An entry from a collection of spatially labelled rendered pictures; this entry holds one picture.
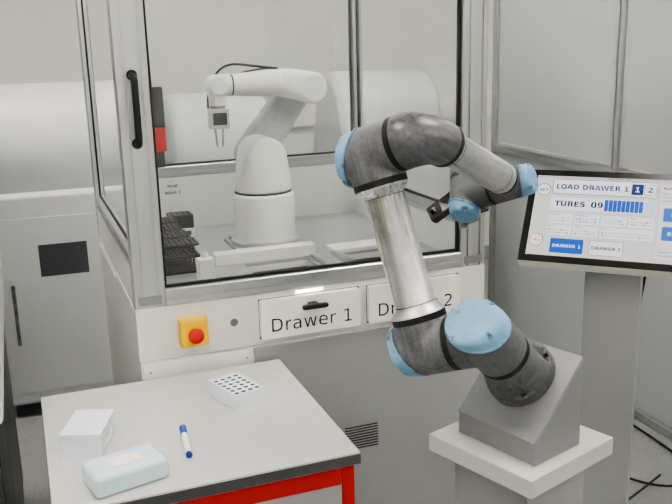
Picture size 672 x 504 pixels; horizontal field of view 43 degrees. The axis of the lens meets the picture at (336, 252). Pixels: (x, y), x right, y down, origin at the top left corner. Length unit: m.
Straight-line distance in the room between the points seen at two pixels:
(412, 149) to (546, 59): 2.54
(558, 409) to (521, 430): 0.09
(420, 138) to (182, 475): 0.83
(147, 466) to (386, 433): 1.00
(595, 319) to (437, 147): 1.12
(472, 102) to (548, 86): 1.75
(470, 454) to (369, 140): 0.68
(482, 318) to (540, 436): 0.27
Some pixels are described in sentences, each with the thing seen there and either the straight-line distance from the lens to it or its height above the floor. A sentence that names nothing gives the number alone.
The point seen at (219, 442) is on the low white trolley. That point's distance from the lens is 1.90.
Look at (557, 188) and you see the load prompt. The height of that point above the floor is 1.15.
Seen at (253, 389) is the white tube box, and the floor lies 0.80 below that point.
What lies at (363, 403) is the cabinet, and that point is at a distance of 2.50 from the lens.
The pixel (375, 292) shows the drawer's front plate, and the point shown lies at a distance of 2.38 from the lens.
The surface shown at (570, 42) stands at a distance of 4.02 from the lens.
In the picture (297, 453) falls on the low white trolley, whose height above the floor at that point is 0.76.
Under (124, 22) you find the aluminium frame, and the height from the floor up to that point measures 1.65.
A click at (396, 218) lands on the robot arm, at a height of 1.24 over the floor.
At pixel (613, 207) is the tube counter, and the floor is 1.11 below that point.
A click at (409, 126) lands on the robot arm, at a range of 1.69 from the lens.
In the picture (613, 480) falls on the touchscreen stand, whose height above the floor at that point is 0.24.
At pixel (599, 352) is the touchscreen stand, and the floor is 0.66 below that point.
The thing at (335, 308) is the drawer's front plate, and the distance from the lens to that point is 2.34.
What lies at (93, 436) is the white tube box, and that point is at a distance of 1.89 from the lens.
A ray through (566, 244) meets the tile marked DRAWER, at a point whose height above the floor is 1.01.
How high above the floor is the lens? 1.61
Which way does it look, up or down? 14 degrees down
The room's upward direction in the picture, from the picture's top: 2 degrees counter-clockwise
